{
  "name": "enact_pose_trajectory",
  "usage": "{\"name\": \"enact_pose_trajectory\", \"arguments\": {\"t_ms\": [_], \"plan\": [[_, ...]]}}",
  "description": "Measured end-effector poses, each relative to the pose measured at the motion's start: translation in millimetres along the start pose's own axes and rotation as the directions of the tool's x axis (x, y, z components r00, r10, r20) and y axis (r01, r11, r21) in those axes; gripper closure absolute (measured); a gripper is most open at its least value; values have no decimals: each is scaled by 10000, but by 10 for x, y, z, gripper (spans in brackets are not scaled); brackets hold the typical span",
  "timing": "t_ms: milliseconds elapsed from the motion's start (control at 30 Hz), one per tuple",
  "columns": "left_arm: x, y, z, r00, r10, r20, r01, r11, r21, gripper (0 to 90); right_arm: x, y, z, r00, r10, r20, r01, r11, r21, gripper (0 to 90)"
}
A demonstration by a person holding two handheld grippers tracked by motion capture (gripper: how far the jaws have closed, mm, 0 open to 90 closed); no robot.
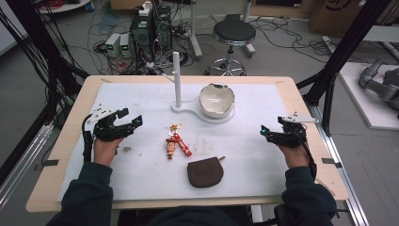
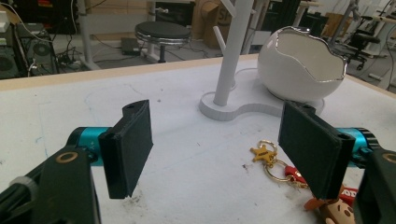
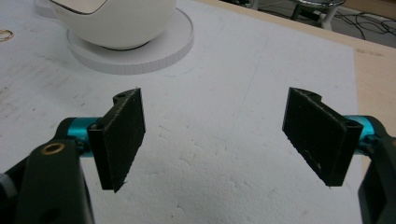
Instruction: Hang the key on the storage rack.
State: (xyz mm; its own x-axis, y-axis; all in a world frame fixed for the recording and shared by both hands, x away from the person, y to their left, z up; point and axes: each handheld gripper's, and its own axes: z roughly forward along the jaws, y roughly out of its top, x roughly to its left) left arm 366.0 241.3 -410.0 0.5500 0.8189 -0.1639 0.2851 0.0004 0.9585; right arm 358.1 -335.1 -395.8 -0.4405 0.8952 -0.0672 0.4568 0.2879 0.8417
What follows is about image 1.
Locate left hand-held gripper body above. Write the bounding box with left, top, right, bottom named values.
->
left=87, top=105, right=136, bottom=142

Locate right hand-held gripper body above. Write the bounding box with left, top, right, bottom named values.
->
left=267, top=111, right=319, bottom=149

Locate person's right hand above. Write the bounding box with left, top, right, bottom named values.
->
left=277, top=143, right=311, bottom=170

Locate person's left hand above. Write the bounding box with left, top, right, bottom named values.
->
left=93, top=137, right=125, bottom=168

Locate wooden table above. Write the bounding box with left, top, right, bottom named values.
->
left=25, top=74, right=350, bottom=214

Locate white table mat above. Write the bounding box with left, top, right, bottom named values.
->
left=56, top=82, right=292, bottom=202

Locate black tape piece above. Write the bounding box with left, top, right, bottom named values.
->
left=321, top=157, right=343, bottom=170
left=34, top=158, right=60, bottom=172

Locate white eggshell-shaped bowl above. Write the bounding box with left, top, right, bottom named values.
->
left=199, top=83, right=236, bottom=120

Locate grey power supply unit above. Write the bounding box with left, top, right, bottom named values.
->
left=119, top=33, right=133, bottom=58
left=104, top=32, right=122, bottom=58

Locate brown coin pouch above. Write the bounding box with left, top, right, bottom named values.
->
left=186, top=155, right=227, bottom=189

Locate white floor board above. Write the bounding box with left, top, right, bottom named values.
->
left=338, top=61, right=399, bottom=132

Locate black computer tower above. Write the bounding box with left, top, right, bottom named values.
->
left=129, top=5, right=173, bottom=63

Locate black round stool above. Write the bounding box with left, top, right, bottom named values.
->
left=204, top=19, right=257, bottom=77

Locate white power strip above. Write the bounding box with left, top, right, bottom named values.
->
left=137, top=1, right=154, bottom=18

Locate grey desk leg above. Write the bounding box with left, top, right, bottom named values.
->
left=187, top=0, right=204, bottom=61

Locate person's dark clothed torso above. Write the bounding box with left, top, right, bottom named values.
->
left=118, top=205, right=252, bottom=226

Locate cardboard box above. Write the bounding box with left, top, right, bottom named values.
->
left=308, top=0, right=399, bottom=40

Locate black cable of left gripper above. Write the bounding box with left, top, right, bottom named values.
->
left=81, top=114, right=95, bottom=163

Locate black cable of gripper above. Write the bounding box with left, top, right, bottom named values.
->
left=81, top=114, right=95, bottom=163
left=296, top=130, right=318, bottom=183

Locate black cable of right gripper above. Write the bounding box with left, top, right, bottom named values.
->
left=296, top=130, right=318, bottom=183

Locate doll keychain with red strap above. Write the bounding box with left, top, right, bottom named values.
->
left=165, top=122, right=193, bottom=161

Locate white stand with post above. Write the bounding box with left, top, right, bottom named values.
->
left=162, top=51, right=236, bottom=125

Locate aluminium rail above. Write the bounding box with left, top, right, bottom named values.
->
left=307, top=104, right=371, bottom=226
left=0, top=121, right=55, bottom=210

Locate black metal frame post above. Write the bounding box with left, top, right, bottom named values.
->
left=295, top=0, right=391, bottom=137
left=0, top=0, right=90, bottom=186

